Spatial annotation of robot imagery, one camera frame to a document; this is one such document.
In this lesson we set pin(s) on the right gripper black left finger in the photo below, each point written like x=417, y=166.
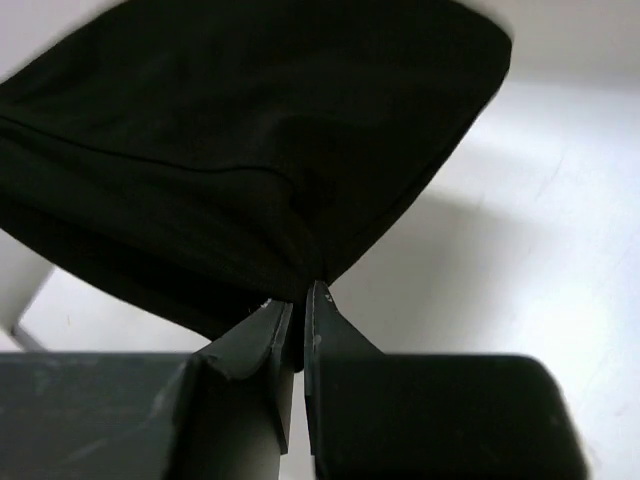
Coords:
x=222, y=412

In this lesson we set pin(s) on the black skirt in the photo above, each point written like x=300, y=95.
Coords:
x=197, y=158

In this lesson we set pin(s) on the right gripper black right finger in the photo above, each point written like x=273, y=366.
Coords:
x=377, y=415

